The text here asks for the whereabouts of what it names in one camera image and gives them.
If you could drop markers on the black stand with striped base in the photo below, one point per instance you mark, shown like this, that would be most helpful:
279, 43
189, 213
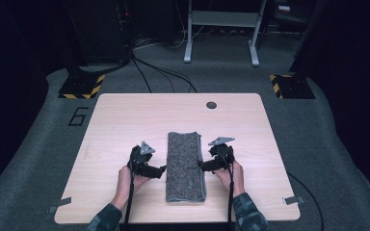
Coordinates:
294, 86
80, 86

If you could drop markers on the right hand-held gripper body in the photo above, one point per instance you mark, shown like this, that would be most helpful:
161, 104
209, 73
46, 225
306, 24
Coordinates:
223, 154

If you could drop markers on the person's right hand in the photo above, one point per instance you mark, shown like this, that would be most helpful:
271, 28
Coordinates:
234, 179

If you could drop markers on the grey towel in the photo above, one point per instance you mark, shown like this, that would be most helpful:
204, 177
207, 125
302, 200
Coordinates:
185, 166

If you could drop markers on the person's left hand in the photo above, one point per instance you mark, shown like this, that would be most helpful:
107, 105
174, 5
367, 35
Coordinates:
125, 186

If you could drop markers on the grey tape strip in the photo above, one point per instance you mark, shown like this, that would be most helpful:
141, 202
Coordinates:
294, 200
59, 204

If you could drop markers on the white desk frame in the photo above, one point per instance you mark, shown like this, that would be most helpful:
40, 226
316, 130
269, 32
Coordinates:
221, 19

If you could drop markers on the black cabinet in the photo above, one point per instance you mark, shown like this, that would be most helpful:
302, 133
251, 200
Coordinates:
99, 29

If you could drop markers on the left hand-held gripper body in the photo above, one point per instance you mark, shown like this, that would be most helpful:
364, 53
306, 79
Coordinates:
139, 159

